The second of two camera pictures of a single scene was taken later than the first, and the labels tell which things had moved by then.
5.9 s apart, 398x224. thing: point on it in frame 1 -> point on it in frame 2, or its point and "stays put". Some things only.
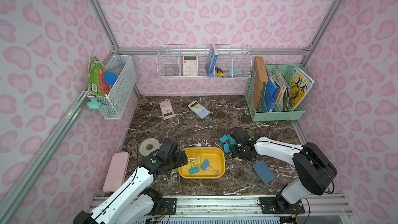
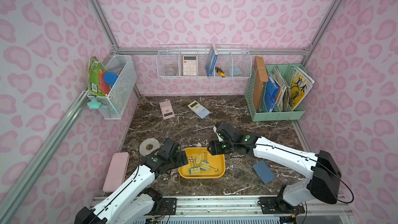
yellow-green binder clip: (197, 159) stays put
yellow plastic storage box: (203, 163) stays put
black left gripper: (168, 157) stays put
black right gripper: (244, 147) -> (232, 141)
